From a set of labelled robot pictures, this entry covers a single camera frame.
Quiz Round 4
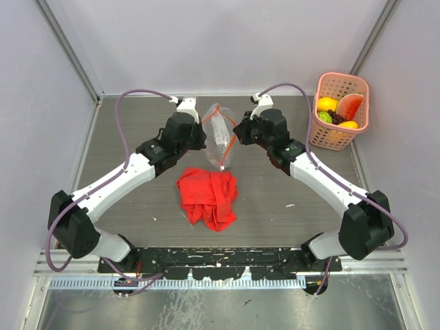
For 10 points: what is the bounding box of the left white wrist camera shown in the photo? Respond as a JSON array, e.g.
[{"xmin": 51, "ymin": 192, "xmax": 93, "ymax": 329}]
[{"xmin": 170, "ymin": 96, "xmax": 200, "ymax": 123}]

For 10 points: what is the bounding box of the dark purple grapes toy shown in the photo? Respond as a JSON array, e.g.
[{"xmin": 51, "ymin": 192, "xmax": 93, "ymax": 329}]
[{"xmin": 327, "ymin": 109, "xmax": 347, "ymax": 125}]

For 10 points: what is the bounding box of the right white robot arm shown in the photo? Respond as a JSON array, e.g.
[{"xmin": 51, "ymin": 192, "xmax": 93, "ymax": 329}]
[{"xmin": 233, "ymin": 109, "xmax": 395, "ymax": 271}]

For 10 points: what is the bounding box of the watermelon slice toy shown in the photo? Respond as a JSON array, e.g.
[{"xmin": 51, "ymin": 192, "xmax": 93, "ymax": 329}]
[{"xmin": 336, "ymin": 93, "xmax": 364, "ymax": 120}]

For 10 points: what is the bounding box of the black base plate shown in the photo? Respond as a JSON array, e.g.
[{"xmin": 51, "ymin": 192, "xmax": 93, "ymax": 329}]
[{"xmin": 118, "ymin": 247, "xmax": 327, "ymax": 281}]

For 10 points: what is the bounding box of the red crumpled cloth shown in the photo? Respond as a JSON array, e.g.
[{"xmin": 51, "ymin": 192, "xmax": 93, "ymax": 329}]
[{"xmin": 176, "ymin": 167, "xmax": 239, "ymax": 232}]

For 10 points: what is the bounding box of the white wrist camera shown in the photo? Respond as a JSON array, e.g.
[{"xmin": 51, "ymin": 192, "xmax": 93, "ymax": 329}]
[
  {"xmin": 250, "ymin": 93, "xmax": 274, "ymax": 120},
  {"xmin": 170, "ymin": 96, "xmax": 200, "ymax": 123}
]

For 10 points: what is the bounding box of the orange mango toy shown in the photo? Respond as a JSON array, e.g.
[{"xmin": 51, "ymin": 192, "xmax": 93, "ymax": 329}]
[{"xmin": 339, "ymin": 121, "xmax": 359, "ymax": 129}]

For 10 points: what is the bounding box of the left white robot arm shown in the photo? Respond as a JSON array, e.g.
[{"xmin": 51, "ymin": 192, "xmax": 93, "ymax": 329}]
[{"xmin": 47, "ymin": 111, "xmax": 206, "ymax": 272}]

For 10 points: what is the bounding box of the purple cable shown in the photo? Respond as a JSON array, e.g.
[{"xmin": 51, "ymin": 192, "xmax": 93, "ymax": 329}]
[
  {"xmin": 47, "ymin": 88, "xmax": 179, "ymax": 296},
  {"xmin": 257, "ymin": 82, "xmax": 409, "ymax": 298}
]

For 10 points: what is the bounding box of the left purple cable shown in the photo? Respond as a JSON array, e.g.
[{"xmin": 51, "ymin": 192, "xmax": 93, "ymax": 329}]
[{"xmin": 47, "ymin": 88, "xmax": 179, "ymax": 296}]

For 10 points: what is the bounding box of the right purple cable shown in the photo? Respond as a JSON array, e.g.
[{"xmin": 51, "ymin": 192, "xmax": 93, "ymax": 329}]
[{"xmin": 257, "ymin": 82, "xmax": 409, "ymax": 298}]

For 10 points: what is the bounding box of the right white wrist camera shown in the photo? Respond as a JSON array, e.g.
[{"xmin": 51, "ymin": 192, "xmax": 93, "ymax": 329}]
[{"xmin": 250, "ymin": 93, "xmax": 274, "ymax": 120}]

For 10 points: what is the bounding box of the pink plastic basket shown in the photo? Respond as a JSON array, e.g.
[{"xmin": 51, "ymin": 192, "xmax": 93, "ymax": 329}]
[{"xmin": 309, "ymin": 72, "xmax": 369, "ymax": 151}]

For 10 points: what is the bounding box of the yellow lemon toy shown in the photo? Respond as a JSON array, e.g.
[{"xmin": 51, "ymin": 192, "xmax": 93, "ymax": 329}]
[{"xmin": 316, "ymin": 97, "xmax": 339, "ymax": 112}]

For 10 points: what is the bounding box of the clear zip bag orange zipper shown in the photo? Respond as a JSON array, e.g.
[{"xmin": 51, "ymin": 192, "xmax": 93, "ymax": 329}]
[{"xmin": 201, "ymin": 103, "xmax": 237, "ymax": 171}]

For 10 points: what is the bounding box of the slotted cable duct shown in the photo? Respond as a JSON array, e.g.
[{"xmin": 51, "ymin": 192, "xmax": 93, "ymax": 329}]
[{"xmin": 48, "ymin": 276, "xmax": 307, "ymax": 290}]

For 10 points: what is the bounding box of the green custard apple toy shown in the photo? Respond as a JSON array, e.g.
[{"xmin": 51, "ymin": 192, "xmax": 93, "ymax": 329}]
[{"xmin": 318, "ymin": 111, "xmax": 333, "ymax": 124}]

